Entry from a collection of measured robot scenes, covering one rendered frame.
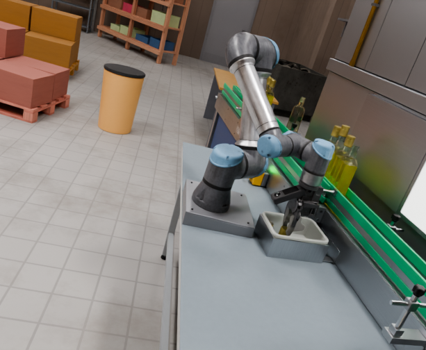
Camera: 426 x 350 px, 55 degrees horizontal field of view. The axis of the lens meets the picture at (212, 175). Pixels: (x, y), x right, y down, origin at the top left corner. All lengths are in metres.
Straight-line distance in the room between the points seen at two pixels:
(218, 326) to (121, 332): 1.03
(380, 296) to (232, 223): 0.54
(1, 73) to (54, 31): 2.25
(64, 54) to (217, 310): 5.25
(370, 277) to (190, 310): 0.61
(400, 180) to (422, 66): 0.45
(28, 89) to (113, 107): 0.79
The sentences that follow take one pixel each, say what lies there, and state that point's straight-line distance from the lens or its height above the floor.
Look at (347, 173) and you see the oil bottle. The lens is 1.71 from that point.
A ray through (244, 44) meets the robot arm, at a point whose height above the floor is 1.40.
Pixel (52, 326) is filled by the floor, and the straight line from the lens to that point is 2.11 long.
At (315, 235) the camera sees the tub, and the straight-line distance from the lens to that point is 1.62.
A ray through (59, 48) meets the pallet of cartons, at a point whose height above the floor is 0.40.
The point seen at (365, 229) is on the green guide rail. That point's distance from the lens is 1.52.
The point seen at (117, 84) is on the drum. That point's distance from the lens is 4.27.
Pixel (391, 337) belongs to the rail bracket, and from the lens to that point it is 1.21.
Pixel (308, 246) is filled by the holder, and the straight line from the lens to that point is 1.52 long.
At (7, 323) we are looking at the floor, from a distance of 2.13.
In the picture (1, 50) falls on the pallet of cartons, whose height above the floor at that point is 0.50.
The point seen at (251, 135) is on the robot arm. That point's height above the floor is 1.09.
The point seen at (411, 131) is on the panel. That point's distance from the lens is 1.68.
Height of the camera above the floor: 1.50
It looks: 22 degrees down
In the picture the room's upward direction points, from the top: 16 degrees clockwise
